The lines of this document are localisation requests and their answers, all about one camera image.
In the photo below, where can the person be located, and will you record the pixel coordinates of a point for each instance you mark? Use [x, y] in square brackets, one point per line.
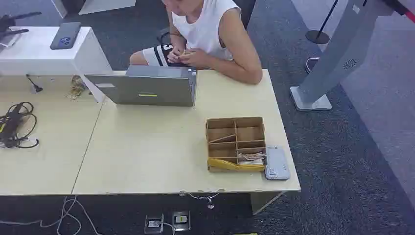
[207, 30]

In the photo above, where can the printed card stack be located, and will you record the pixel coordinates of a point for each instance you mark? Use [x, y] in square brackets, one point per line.
[253, 158]

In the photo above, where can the black stanchion post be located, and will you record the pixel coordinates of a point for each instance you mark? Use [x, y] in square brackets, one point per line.
[320, 32]

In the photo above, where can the silver floor socket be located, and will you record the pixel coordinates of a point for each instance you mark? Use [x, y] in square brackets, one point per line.
[154, 224]
[181, 220]

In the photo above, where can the grey kiosk stand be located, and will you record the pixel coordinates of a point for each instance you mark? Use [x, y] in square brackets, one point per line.
[340, 52]

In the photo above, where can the black desk device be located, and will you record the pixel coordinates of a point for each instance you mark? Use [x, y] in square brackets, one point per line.
[11, 24]

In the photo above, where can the dark blue smartphone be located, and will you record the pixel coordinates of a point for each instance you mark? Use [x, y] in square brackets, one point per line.
[65, 35]

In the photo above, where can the yellow card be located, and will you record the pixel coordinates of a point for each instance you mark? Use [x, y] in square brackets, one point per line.
[231, 165]

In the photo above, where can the white cabinet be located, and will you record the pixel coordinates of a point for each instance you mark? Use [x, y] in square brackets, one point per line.
[42, 53]

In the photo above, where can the grey laptop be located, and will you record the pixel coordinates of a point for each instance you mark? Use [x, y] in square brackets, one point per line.
[152, 89]

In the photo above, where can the pale wooden desk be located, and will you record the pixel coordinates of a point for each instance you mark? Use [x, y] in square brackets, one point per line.
[48, 142]
[181, 142]

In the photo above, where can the grey card reader device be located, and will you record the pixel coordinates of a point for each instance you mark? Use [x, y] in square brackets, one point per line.
[276, 163]

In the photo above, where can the wooden divided card box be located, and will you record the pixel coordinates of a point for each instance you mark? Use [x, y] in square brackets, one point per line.
[246, 133]

